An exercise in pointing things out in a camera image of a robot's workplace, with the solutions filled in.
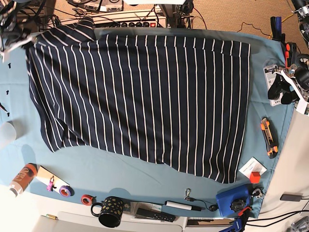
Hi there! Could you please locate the black power strip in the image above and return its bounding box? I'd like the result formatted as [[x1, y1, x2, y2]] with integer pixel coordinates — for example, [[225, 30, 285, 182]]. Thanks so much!
[[95, 21, 157, 28]]

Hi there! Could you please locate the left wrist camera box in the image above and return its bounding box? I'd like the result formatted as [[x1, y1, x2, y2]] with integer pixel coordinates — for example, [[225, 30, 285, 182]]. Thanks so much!
[[296, 99, 309, 116]]

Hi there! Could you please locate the blue plastic case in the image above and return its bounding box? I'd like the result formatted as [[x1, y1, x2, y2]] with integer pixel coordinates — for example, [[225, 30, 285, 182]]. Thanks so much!
[[216, 185, 251, 217]]

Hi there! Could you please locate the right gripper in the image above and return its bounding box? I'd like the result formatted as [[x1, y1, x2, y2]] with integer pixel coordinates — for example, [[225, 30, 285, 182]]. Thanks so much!
[[0, 29, 36, 63]]

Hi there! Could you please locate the translucent plastic cup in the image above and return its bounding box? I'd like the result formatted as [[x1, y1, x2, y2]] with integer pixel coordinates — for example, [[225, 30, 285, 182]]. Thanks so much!
[[0, 122, 16, 149]]

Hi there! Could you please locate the white black marker pen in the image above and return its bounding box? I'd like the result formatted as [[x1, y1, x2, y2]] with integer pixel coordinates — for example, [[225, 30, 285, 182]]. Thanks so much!
[[165, 201, 203, 212]]

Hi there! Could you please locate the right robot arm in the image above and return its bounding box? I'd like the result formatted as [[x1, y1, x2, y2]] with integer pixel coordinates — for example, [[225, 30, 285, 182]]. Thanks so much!
[[0, 0, 46, 62]]

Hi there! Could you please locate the red tape roll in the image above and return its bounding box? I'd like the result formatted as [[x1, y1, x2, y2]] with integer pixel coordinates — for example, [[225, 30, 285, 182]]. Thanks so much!
[[81, 194, 94, 206]]

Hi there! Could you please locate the orange drink can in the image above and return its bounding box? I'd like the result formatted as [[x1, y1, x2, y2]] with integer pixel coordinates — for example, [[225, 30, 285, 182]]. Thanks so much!
[[9, 163, 38, 197]]

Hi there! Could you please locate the silver carabiner clip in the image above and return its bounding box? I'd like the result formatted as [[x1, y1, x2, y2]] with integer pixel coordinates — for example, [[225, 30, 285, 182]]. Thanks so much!
[[184, 188, 191, 201]]

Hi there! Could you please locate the pink small clip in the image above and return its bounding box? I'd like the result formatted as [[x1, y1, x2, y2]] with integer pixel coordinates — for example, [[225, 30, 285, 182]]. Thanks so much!
[[46, 176, 56, 191]]

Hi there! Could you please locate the purple tape roll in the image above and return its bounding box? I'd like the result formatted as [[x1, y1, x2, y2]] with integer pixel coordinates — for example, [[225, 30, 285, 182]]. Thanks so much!
[[59, 186, 72, 197]]

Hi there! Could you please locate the red cube block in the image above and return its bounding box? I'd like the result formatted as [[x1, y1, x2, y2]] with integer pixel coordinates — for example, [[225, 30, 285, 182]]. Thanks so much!
[[249, 172, 261, 184]]

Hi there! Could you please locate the black patterned mug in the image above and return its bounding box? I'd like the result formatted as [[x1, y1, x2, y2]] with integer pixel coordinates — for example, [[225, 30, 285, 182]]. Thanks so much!
[[91, 196, 124, 228]]

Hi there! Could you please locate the orange black utility knife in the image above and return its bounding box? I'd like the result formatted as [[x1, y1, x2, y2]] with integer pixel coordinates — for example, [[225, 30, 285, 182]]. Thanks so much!
[[260, 117, 278, 159]]

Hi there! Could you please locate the blue handled clamp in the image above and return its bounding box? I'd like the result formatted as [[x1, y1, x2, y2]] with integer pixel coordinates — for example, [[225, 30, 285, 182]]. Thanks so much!
[[220, 206, 252, 232]]

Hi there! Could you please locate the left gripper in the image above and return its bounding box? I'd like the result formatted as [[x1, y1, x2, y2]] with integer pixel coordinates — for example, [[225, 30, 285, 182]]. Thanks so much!
[[267, 54, 309, 105]]

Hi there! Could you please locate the teal table cloth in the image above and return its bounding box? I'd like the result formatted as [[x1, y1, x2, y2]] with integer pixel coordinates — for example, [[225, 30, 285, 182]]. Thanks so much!
[[0, 28, 294, 203]]

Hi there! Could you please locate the black remote control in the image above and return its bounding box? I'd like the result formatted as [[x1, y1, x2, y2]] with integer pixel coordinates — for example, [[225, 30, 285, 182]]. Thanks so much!
[[136, 208, 176, 222]]

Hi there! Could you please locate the white paper card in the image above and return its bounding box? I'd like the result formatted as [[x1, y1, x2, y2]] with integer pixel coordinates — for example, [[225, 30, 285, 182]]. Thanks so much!
[[239, 157, 267, 179]]

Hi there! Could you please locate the packaged tool blister pack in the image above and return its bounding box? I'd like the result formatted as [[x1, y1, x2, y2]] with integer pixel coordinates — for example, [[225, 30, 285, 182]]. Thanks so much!
[[263, 58, 283, 107]]

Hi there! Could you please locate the navy white striped t-shirt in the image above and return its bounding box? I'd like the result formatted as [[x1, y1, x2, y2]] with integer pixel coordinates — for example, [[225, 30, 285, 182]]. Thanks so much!
[[26, 17, 251, 184]]

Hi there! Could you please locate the wooden board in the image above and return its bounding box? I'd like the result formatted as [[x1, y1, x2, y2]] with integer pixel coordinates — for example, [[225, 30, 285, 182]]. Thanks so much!
[[36, 166, 69, 193]]

